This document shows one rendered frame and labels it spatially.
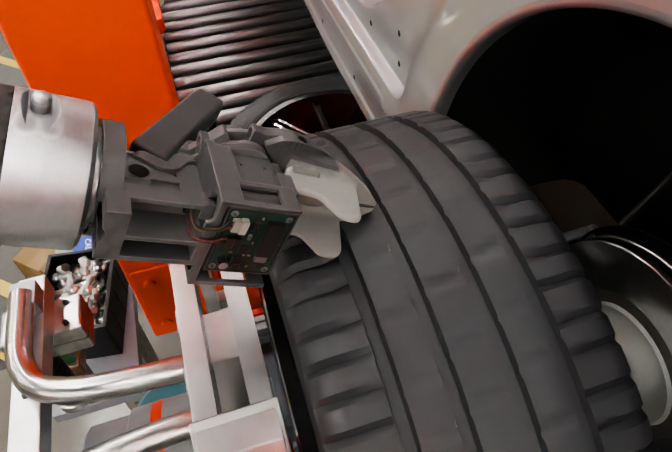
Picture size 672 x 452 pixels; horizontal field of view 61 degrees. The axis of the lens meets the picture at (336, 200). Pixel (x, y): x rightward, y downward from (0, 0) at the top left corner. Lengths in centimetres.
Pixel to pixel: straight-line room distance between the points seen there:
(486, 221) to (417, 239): 6
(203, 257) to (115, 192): 7
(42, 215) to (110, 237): 4
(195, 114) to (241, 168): 8
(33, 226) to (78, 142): 5
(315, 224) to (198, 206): 12
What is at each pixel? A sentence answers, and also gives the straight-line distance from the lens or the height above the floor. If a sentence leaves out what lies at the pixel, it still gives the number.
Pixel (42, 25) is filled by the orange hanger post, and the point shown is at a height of 120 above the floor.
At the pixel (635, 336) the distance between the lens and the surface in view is 77.
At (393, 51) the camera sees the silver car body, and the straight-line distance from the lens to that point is 105.
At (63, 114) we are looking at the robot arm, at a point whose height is 134.
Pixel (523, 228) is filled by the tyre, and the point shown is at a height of 118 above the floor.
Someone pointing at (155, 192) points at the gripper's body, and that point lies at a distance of 34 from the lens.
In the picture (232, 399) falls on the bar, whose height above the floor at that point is 101.
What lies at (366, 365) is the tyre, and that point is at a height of 116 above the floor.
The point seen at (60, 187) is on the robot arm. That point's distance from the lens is 33.
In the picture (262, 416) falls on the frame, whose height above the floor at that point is 112.
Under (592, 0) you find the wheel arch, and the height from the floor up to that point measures 129.
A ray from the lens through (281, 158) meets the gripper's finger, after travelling 40.
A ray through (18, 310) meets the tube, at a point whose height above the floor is 101.
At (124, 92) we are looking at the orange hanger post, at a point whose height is 109.
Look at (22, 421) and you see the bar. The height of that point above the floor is 98.
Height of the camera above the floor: 153
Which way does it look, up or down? 48 degrees down
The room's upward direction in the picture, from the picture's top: 1 degrees counter-clockwise
